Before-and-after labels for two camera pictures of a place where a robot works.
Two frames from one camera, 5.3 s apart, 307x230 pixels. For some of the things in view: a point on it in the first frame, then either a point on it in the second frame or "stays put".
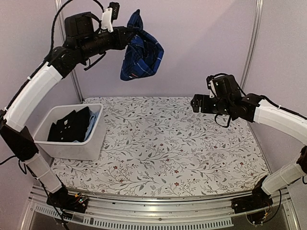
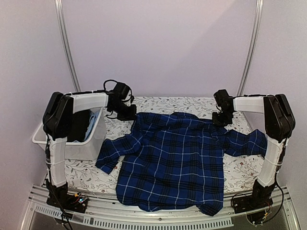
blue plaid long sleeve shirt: (144, 52) -> (173, 161)
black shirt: (72, 129) stays put
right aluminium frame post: (259, 7) stays put
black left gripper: (122, 41) -> (131, 116)
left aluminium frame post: (61, 20) stays put
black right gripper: (197, 98) -> (216, 122)
